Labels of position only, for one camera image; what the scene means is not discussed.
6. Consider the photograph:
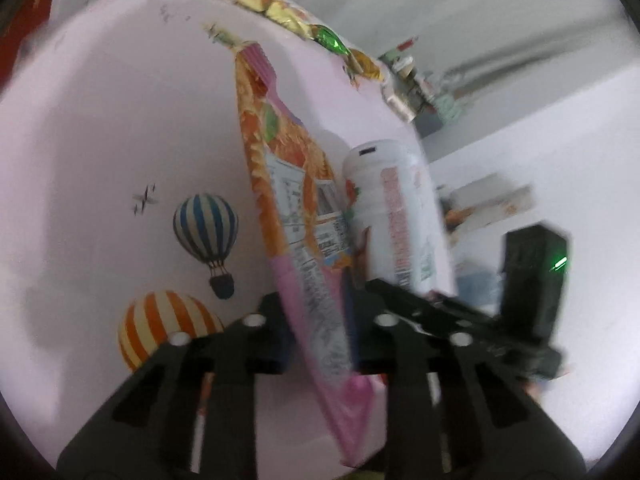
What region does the mint green dotted box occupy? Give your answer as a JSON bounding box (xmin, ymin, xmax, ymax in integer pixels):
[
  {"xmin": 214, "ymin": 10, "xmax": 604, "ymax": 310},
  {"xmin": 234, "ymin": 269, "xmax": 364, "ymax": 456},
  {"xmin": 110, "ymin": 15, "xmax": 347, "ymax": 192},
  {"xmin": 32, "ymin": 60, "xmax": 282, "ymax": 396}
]
[{"xmin": 434, "ymin": 91, "xmax": 467, "ymax": 122}]

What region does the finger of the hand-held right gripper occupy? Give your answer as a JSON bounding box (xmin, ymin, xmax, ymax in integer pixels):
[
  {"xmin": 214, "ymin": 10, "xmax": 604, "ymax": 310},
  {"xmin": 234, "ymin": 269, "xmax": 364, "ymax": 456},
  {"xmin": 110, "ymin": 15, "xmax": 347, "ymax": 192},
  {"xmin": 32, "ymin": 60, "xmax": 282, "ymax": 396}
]
[{"xmin": 367, "ymin": 279, "xmax": 502, "ymax": 356}]

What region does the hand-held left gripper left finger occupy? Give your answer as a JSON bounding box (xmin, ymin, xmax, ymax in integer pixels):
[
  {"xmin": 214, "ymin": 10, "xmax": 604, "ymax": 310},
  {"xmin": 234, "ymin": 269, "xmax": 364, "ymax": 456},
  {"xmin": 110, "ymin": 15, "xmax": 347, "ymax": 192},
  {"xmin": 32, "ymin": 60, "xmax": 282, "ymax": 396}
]
[{"xmin": 56, "ymin": 292, "xmax": 296, "ymax": 480}]

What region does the pink printed table cover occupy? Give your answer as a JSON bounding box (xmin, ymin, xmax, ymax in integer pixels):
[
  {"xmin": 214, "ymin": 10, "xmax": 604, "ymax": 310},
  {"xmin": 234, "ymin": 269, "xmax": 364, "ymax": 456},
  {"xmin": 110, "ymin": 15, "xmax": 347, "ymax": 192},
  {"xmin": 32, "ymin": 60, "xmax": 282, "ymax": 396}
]
[{"xmin": 0, "ymin": 0, "xmax": 458, "ymax": 467}]

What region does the grey cabinet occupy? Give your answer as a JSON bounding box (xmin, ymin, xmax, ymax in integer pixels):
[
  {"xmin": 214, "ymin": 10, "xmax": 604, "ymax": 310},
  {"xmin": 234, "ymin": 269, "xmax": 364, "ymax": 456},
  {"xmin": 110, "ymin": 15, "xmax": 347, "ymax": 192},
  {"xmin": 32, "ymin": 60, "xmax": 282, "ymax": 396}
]
[{"xmin": 414, "ymin": 97, "xmax": 452, "ymax": 139}]

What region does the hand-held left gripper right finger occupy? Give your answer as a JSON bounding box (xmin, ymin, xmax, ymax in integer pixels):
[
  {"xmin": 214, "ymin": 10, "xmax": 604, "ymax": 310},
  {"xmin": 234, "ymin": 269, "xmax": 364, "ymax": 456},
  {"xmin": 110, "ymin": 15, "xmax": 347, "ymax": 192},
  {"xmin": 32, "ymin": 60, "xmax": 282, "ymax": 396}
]
[{"xmin": 350, "ymin": 290, "xmax": 586, "ymax": 480}]

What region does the white curtain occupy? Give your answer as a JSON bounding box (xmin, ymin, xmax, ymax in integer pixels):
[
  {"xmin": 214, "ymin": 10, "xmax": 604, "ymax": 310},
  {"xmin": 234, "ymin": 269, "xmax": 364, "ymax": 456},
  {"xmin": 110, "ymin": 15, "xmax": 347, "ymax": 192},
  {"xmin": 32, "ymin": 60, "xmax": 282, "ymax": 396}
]
[{"xmin": 280, "ymin": 0, "xmax": 640, "ymax": 113}]

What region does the gold and white box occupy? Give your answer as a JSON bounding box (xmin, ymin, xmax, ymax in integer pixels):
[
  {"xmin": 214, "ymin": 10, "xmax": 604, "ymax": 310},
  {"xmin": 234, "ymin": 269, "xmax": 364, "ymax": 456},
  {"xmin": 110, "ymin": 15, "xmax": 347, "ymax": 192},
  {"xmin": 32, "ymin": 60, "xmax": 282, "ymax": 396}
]
[{"xmin": 382, "ymin": 80, "xmax": 419, "ymax": 124}]

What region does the orange and pink snack bag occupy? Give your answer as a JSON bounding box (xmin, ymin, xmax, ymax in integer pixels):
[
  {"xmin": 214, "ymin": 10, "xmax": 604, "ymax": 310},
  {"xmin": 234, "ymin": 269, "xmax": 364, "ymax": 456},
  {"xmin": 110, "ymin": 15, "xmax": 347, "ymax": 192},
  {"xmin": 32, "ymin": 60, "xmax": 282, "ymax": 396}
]
[{"xmin": 234, "ymin": 42, "xmax": 387, "ymax": 466}]

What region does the red paper bag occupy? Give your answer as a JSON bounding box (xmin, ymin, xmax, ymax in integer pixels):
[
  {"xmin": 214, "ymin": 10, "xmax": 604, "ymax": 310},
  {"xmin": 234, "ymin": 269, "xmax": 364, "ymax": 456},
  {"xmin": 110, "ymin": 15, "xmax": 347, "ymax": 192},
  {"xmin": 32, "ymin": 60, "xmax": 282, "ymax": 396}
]
[{"xmin": 0, "ymin": 0, "xmax": 57, "ymax": 83}]

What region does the white printed bottle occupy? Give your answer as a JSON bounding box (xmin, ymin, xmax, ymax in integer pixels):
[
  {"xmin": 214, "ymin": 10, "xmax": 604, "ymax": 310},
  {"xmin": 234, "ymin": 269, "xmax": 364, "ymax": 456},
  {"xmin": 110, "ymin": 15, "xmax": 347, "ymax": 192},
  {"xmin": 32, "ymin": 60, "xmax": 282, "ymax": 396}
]
[{"xmin": 341, "ymin": 140, "xmax": 457, "ymax": 302}]

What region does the green candy wrapper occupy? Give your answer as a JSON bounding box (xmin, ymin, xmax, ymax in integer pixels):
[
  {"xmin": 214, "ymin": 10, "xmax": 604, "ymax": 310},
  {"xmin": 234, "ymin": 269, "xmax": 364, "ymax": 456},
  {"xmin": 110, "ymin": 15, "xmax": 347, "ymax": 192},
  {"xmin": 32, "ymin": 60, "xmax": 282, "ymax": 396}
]
[{"xmin": 312, "ymin": 25, "xmax": 354, "ymax": 57}]

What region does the gold brown candy wrapper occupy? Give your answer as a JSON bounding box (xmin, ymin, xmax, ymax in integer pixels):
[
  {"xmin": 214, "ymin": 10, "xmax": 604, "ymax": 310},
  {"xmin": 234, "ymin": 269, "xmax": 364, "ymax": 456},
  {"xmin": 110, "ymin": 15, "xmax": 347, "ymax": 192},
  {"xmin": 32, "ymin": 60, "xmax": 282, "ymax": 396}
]
[{"xmin": 345, "ymin": 47, "xmax": 386, "ymax": 84}]

